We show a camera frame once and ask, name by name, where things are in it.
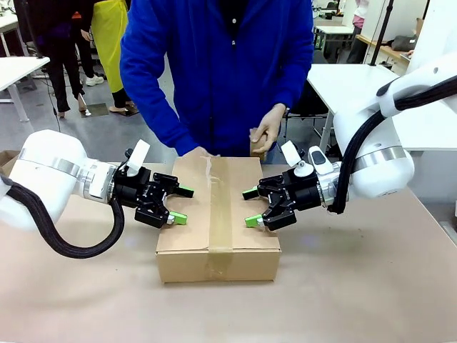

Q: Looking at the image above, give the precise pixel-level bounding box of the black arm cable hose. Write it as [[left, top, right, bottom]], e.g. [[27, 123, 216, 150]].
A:
[[326, 74, 457, 216], [0, 174, 126, 259]]

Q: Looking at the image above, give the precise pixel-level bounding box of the person's right forearm blue sleeve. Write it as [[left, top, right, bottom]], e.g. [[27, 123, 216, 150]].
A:
[[119, 71, 201, 157]]

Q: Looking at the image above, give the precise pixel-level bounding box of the dark floor mat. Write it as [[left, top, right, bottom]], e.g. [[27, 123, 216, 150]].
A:
[[79, 102, 110, 118], [108, 102, 141, 116]]

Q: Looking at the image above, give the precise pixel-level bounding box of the clear packing tape strip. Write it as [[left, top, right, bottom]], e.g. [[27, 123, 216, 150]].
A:
[[200, 154, 234, 282]]

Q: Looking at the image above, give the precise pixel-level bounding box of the grey bag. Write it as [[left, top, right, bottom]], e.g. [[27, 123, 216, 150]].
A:
[[391, 34, 418, 52]]

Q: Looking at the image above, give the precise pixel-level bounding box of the small cardboard box with print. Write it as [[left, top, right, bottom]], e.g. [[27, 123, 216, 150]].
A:
[[0, 149, 21, 177]]

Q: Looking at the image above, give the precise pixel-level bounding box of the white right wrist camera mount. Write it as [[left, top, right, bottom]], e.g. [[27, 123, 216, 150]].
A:
[[279, 140, 310, 178]]

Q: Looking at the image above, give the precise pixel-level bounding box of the black tripod pole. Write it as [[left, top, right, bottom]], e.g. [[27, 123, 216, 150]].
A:
[[368, 0, 395, 68]]

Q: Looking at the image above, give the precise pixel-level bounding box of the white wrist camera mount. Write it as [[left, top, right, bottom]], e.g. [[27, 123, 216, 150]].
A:
[[279, 140, 310, 178], [121, 139, 151, 178]]

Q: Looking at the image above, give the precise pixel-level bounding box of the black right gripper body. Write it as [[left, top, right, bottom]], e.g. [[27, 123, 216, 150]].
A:
[[281, 166, 323, 216]]

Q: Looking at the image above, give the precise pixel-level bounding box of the white table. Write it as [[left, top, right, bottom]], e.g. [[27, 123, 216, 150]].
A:
[[306, 63, 457, 152], [312, 23, 356, 65], [0, 56, 51, 123]]

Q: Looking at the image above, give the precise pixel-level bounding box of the white upright panel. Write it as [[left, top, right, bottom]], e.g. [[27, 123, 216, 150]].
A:
[[406, 0, 452, 76]]

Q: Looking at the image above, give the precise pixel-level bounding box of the black chair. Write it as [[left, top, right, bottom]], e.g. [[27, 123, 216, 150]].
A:
[[283, 80, 334, 141]]

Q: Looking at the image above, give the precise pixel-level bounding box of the wooden table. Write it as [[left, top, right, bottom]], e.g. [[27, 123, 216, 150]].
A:
[[356, 33, 412, 71]]

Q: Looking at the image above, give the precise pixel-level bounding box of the person in yellow apron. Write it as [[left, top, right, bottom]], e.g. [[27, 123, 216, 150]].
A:
[[80, 0, 139, 116]]

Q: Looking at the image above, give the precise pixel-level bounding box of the person's right hand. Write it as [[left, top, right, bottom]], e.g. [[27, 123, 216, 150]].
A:
[[182, 144, 221, 159]]

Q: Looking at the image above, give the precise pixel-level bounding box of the large brown cardboard box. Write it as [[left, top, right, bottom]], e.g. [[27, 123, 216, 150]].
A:
[[154, 155, 283, 284]]

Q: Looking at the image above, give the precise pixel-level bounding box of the person's left forearm blue sleeve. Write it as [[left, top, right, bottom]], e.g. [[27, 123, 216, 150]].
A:
[[280, 42, 316, 112]]

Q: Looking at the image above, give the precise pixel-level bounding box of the person torso in blue jacket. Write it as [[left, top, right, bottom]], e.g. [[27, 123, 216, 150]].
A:
[[119, 0, 316, 158]]

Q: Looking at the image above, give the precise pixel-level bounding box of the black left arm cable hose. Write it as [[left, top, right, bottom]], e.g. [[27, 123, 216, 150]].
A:
[[0, 174, 126, 259]]

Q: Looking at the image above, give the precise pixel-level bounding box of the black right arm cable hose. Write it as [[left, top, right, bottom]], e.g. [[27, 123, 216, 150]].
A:
[[326, 74, 457, 216]]

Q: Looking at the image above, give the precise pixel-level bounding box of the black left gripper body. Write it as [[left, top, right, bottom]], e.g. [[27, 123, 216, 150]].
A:
[[113, 165, 169, 212]]

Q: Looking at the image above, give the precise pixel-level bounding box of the person's left hand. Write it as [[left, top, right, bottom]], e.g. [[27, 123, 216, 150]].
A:
[[248, 102, 288, 155]]

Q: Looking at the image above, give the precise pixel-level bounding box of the person in dark clothes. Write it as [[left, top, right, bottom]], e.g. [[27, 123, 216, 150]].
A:
[[34, 0, 87, 119]]

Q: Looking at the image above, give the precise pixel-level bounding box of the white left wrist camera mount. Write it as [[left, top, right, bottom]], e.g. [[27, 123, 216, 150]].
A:
[[121, 139, 151, 178]]

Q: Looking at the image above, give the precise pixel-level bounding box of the brown packing tape roll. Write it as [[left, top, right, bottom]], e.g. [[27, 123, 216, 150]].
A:
[[249, 132, 276, 161]]

